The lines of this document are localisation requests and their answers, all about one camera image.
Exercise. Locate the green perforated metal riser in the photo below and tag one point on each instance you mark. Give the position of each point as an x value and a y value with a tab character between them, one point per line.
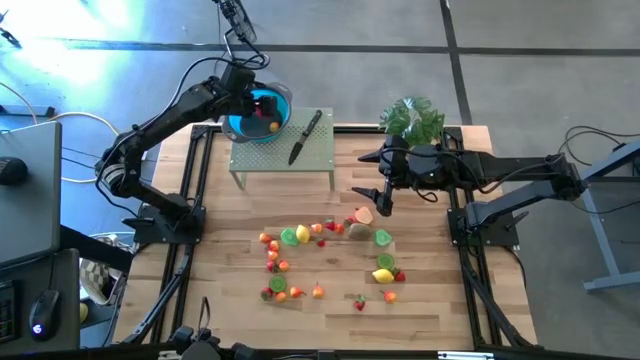
270	155

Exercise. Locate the black computer mouse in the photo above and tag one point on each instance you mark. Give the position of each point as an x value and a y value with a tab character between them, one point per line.
11	171

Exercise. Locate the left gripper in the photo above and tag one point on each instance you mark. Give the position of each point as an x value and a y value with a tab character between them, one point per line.
237	82

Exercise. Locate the blue collapsible colander grey rim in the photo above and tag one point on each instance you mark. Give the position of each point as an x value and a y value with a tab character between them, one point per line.
282	112

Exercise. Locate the plastic kiwi half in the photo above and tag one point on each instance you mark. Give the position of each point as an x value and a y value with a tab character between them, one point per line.
385	260
277	283

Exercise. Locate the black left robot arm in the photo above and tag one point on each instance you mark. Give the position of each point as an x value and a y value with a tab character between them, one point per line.
165	112

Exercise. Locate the black floor fan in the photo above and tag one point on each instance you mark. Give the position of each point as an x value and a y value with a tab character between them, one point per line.
240	22

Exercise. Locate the grey desk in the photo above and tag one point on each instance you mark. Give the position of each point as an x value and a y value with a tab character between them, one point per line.
30	220

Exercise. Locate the small orange plastic fruit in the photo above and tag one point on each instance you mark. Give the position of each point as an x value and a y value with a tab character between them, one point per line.
265	238
281	297
272	255
274	127
283	265
274	245
316	228

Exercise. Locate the silver metal bracket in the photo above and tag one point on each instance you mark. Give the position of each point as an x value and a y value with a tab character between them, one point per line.
465	356

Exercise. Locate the small yellow object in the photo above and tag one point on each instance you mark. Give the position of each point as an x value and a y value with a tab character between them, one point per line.
83	312

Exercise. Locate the yellow plastic lemon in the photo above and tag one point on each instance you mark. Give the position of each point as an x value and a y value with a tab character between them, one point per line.
302	233
383	276

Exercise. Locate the potted monstera plant white pot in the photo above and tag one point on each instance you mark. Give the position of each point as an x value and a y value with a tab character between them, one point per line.
412	120

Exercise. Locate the checkered fabric bag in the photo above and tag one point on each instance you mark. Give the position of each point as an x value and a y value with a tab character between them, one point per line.
97	280

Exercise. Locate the whole brown plastic kiwi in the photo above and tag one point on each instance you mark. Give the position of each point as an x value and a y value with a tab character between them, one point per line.
360	231

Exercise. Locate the green plastic fruit half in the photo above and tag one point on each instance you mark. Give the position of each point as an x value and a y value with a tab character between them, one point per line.
289	236
383	237

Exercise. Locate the red plastic fruit piece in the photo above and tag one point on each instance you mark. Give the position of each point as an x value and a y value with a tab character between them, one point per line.
260	111

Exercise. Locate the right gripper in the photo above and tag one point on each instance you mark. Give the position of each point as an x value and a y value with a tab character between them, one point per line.
402	170

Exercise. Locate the black keyboard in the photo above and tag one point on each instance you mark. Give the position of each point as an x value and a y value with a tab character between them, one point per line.
7	312

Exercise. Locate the black mouse with light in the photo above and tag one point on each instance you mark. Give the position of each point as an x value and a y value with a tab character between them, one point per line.
47	307

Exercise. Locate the grey metal desk frame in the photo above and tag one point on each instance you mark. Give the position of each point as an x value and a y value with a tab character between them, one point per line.
600	240

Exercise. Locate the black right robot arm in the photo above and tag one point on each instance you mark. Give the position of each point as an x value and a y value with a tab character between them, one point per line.
500	165

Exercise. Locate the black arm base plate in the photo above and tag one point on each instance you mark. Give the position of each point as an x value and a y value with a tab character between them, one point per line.
150	232
500	235

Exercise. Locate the dark desk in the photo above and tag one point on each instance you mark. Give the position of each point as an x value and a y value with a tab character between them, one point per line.
65	280

